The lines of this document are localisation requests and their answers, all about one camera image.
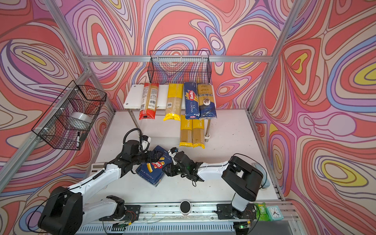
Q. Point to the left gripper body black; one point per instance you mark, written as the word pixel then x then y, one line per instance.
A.
pixel 143 157

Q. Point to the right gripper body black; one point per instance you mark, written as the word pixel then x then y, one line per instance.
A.
pixel 176 170

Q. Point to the blue Barilla rigatoni box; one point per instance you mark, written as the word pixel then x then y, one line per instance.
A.
pixel 153 172

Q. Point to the yellow Pastatime bag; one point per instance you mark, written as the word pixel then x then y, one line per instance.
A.
pixel 198 133
pixel 186 132

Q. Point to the red spaghetti bag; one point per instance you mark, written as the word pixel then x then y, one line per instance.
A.
pixel 149 101

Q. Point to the blue clear spaghetti bag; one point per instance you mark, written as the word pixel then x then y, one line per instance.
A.
pixel 206 101

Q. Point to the blue Barilla spaghetti box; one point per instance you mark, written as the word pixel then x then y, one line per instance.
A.
pixel 191 101

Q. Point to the yellow spaghetti bag barcode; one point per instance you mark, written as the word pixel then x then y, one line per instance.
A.
pixel 174 102

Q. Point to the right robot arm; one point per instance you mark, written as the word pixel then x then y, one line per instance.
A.
pixel 243 178

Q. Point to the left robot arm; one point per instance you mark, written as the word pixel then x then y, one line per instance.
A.
pixel 67 209

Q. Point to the white two-tier shelf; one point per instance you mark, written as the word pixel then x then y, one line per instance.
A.
pixel 153 127

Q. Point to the white calculator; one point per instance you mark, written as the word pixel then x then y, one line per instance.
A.
pixel 97 167

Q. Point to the round black white sensor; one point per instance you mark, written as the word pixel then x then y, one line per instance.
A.
pixel 185 208

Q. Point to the black marker pen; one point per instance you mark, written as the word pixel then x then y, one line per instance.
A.
pixel 78 140

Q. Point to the silver tape roll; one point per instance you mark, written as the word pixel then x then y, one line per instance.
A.
pixel 81 116

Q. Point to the grey white stapler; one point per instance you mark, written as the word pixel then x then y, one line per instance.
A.
pixel 265 182

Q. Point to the green alarm clock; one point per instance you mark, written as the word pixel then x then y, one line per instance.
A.
pixel 274 213

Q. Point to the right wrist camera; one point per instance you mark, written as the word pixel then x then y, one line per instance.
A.
pixel 174 150

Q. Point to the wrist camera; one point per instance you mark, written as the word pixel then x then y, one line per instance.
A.
pixel 145 142
pixel 174 150

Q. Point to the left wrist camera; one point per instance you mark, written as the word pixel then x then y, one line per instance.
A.
pixel 145 142

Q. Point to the black wire basket left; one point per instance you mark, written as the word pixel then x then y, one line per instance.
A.
pixel 60 130

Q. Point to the black wire basket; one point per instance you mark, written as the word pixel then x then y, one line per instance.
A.
pixel 60 130
pixel 179 66

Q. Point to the black wire basket back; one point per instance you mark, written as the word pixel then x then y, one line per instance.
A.
pixel 179 66

